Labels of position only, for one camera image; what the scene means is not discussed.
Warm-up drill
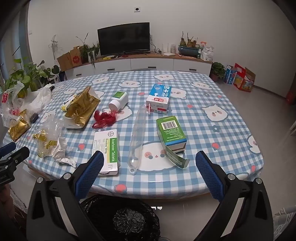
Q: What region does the cardboard box red flower label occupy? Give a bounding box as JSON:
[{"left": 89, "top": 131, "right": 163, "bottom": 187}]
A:
[{"left": 70, "top": 46, "right": 83, "bottom": 67}]

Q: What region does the green medicine box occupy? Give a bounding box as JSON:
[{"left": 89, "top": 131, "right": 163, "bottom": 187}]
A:
[{"left": 156, "top": 115, "right": 190, "bottom": 168}]

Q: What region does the green potted plant on cabinet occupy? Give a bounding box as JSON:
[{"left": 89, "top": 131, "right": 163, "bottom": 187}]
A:
[{"left": 76, "top": 32, "right": 100, "bottom": 67}]

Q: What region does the clear plastic tube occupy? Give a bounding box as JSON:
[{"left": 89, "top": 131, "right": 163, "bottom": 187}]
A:
[{"left": 128, "top": 104, "right": 148, "bottom": 174}]

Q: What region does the clear wrapper with gold foil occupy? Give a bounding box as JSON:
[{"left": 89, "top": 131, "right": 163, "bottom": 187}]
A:
[{"left": 32, "top": 115, "right": 64, "bottom": 158}]

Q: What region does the plain brown cardboard box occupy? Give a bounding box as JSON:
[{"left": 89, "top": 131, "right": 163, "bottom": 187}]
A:
[{"left": 57, "top": 52, "right": 73, "bottom": 71}]

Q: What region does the white router with antennas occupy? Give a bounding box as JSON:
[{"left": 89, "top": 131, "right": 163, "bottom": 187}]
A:
[{"left": 161, "top": 43, "right": 177, "bottom": 57}]

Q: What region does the white cabinet wooden top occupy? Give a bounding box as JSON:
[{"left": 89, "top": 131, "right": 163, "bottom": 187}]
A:
[{"left": 65, "top": 52, "right": 213, "bottom": 80}]

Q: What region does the white plastic bag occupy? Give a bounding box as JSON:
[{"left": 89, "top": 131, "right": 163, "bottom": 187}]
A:
[{"left": 14, "top": 85, "right": 55, "bottom": 114}]

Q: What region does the blue checkered printed tablecloth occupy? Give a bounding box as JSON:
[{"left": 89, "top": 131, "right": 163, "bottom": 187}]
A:
[{"left": 2, "top": 70, "right": 265, "bottom": 200}]

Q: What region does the blue colourful box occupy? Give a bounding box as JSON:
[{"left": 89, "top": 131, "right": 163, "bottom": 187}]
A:
[{"left": 223, "top": 65, "right": 238, "bottom": 85}]

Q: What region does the red colourful box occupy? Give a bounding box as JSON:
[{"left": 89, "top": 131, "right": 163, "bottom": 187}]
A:
[{"left": 233, "top": 63, "right": 256, "bottom": 93}]

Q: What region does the bonsai in blue pot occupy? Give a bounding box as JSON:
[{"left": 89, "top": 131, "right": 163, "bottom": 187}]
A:
[{"left": 178, "top": 31, "right": 200, "bottom": 57}]

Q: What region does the white green tablet box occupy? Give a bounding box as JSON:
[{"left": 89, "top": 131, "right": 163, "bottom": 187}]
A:
[{"left": 92, "top": 129, "right": 121, "bottom": 176}]

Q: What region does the large leafy pothos plant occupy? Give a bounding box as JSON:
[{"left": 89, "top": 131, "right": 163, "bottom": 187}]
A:
[{"left": 0, "top": 59, "right": 60, "bottom": 98}]

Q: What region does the large gold tissue package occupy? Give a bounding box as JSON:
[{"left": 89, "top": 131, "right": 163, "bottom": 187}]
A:
[{"left": 63, "top": 86, "right": 101, "bottom": 129}]

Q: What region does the yellow snack wrapper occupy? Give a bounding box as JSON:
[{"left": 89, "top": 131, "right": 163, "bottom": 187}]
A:
[{"left": 60, "top": 94, "right": 80, "bottom": 112}]

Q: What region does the white pill bottle green label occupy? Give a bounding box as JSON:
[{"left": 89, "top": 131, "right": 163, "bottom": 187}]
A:
[{"left": 109, "top": 91, "right": 129, "bottom": 110}]

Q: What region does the small potted floor plant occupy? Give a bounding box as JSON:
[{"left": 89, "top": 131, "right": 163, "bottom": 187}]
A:
[{"left": 209, "top": 62, "right": 226, "bottom": 81}]

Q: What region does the white pinwheel decoration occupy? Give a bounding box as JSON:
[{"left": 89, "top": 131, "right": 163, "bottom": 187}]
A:
[{"left": 48, "top": 35, "right": 63, "bottom": 59}]

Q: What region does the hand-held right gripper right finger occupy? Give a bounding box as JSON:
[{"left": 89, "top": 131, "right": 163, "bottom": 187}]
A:
[{"left": 195, "top": 151, "right": 274, "bottom": 241}]

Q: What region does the blue white milk carton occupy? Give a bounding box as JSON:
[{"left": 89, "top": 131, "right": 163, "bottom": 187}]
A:
[{"left": 146, "top": 84, "right": 173, "bottom": 115}]

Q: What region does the black television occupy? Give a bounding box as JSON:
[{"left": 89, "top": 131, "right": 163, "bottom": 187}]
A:
[{"left": 97, "top": 22, "right": 150, "bottom": 56}]

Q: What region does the clear plastic bag red print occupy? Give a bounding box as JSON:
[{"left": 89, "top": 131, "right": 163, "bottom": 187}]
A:
[{"left": 0, "top": 89, "right": 23, "bottom": 128}]

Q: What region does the white bag on cabinet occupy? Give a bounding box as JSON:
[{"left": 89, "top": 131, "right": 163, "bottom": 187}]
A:
[{"left": 201, "top": 46, "right": 214, "bottom": 62}]

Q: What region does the black trash bag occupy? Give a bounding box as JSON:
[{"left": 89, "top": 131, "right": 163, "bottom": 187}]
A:
[{"left": 80, "top": 194, "right": 160, "bottom": 241}]

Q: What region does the grey patterned rug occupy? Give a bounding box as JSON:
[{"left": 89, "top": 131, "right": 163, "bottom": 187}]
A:
[{"left": 273, "top": 206, "right": 296, "bottom": 230}]

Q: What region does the red mesh net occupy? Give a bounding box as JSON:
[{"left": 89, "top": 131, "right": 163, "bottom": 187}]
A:
[{"left": 92, "top": 110, "right": 117, "bottom": 129}]

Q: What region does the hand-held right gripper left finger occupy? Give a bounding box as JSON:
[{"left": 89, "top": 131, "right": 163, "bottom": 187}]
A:
[{"left": 26, "top": 151, "right": 109, "bottom": 241}]

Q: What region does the crumpled white tissue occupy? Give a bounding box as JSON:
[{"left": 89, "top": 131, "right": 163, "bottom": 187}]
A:
[{"left": 53, "top": 137, "right": 77, "bottom": 168}]

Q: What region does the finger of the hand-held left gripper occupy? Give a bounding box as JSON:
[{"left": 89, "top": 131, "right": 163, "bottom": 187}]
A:
[
  {"left": 0, "top": 142, "right": 17, "bottom": 160},
  {"left": 0, "top": 146, "right": 30, "bottom": 173}
]

